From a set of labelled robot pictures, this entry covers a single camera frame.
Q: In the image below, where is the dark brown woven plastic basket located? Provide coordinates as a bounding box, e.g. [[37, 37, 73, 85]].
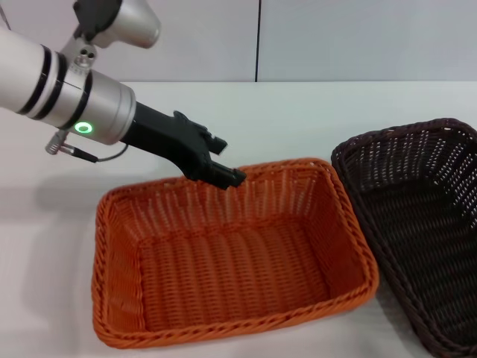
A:
[[330, 118, 477, 358]]

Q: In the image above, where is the grey cable with metal plug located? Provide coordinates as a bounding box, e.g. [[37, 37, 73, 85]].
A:
[[44, 130, 130, 164]]

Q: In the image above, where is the orange woven plastic basket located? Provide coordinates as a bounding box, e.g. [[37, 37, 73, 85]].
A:
[[91, 158, 380, 350]]

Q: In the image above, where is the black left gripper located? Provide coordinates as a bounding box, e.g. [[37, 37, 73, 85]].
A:
[[121, 101, 247, 191]]

